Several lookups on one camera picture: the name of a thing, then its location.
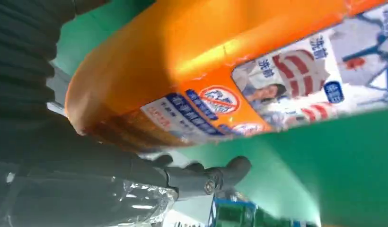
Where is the blue metal rack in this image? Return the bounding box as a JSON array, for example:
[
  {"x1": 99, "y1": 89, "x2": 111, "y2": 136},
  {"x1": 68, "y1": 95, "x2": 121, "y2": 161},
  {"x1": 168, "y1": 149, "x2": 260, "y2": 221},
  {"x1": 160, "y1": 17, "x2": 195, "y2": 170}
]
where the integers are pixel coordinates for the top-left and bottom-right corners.
[{"x1": 209, "y1": 196, "x2": 309, "y2": 227}]

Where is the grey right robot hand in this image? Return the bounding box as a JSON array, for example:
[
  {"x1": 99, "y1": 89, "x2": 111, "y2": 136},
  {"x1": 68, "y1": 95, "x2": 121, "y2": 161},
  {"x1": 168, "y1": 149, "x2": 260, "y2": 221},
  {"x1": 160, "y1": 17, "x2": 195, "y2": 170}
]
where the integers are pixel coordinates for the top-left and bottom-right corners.
[{"x1": 0, "y1": 111, "x2": 253, "y2": 227}]

